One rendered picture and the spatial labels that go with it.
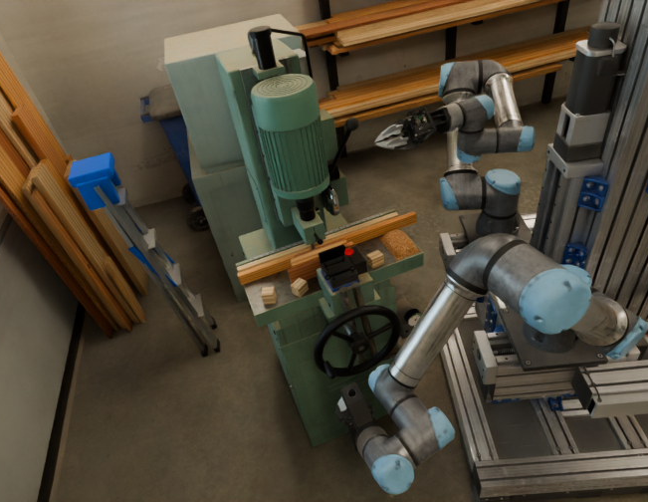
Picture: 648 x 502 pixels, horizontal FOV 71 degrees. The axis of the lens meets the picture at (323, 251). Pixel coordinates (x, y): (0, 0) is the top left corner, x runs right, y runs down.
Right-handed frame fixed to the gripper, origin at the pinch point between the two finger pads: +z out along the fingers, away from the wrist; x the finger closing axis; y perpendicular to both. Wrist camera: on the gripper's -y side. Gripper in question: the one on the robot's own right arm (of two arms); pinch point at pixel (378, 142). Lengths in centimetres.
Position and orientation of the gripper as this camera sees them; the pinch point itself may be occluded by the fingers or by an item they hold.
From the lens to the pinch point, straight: 133.4
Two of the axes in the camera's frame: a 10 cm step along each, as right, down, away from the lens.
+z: -9.2, 3.3, -1.9
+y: 1.4, -1.7, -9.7
